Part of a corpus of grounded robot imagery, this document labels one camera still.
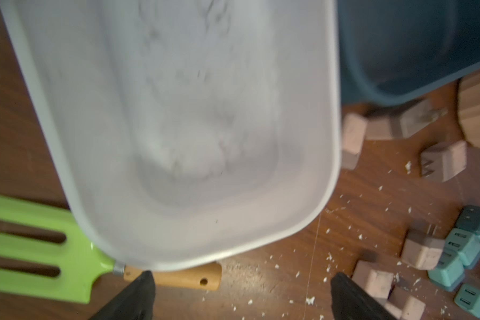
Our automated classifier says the teal plug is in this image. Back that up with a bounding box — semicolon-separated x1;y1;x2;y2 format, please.
455;205;480;241
427;249;465;292
445;228;480;270
454;283;480;319

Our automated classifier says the white storage box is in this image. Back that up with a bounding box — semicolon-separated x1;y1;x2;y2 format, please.
0;1;341;271

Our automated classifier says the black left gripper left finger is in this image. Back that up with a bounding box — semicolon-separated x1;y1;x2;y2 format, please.
89;271;156;320

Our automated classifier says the pink plug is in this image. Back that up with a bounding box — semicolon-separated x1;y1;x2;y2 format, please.
365;99;448;141
341;113;368;170
351;261;394;300
383;287;425;320
401;229;445;271
420;140;467;183

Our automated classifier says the peach ribbed flower pot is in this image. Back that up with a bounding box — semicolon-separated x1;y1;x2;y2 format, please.
457;70;480;148

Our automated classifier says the dark teal storage box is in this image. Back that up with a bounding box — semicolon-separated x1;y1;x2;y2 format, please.
338;0;480;106

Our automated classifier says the green garden fork wooden handle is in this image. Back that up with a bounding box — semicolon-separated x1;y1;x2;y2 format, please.
0;194;223;305

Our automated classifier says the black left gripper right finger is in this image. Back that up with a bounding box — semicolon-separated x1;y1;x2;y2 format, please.
330;273;396;320

